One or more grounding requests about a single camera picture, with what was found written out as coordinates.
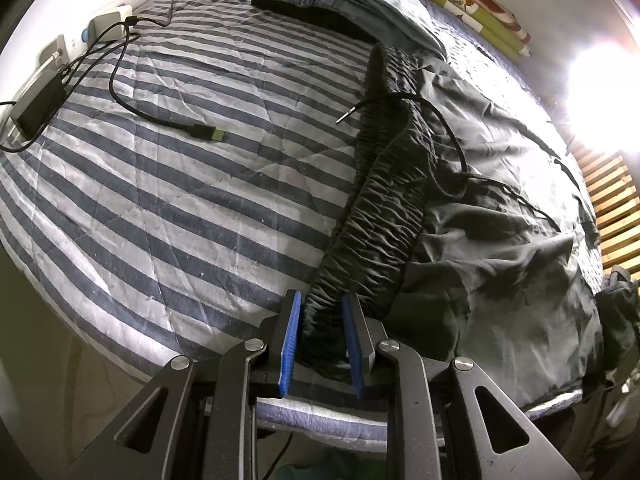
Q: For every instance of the white power strip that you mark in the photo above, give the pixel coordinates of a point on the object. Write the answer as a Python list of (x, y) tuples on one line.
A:
[(65, 47)]

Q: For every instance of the dark green cloth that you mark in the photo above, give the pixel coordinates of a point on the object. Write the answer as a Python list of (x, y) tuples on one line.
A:
[(620, 320)]

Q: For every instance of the white charger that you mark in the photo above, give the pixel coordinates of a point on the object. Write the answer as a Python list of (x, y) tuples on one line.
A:
[(111, 22)]

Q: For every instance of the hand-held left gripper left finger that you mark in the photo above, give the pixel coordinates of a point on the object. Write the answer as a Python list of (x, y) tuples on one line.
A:
[(290, 345)]

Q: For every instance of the striped quilted blanket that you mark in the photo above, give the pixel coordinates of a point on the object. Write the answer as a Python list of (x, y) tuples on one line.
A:
[(175, 210)]

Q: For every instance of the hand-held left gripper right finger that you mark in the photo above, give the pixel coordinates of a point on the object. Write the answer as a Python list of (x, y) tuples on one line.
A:
[(354, 350)]

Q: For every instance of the black pants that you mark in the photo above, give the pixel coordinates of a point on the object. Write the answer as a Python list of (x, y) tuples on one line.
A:
[(500, 210)]

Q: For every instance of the wooden slatted bed rail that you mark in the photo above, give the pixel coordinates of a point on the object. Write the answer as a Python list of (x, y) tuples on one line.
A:
[(615, 210)]

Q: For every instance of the black power adapter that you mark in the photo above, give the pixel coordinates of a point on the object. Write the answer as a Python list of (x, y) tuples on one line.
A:
[(37, 105)]

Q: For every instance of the green brown patterned folded blanket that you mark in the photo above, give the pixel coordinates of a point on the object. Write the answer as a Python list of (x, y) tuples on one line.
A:
[(480, 15)]

